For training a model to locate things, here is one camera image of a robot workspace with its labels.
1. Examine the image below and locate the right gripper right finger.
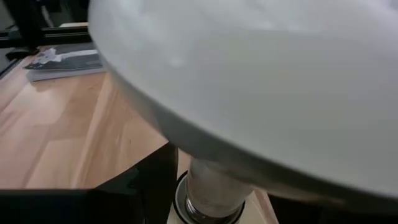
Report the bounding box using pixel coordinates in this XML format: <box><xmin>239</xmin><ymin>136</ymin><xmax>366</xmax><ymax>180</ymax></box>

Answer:
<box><xmin>267</xmin><ymin>194</ymin><xmax>398</xmax><ymax>224</ymax></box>

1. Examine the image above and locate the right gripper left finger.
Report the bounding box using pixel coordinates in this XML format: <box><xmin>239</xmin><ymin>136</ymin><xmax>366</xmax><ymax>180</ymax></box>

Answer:
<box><xmin>0</xmin><ymin>142</ymin><xmax>180</xmax><ymax>224</ymax></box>

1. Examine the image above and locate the brass lamp socket base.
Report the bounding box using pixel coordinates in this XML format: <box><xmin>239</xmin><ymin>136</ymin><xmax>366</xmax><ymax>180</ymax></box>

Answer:
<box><xmin>172</xmin><ymin>155</ymin><xmax>254</xmax><ymax>224</ymax></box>

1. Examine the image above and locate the white flood lightbulb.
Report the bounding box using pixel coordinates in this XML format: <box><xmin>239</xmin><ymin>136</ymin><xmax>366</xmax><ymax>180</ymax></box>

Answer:
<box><xmin>88</xmin><ymin>0</ymin><xmax>398</xmax><ymax>215</ymax></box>

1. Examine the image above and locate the Yellowstone waterfall book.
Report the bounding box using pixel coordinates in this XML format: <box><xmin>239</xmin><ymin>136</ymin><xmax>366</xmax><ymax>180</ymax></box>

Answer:
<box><xmin>24</xmin><ymin>42</ymin><xmax>107</xmax><ymax>83</ymax></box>

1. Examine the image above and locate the black aluminium table frame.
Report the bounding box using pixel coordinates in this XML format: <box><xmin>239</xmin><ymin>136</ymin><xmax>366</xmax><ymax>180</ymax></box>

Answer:
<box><xmin>0</xmin><ymin>0</ymin><xmax>93</xmax><ymax>62</ymax></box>

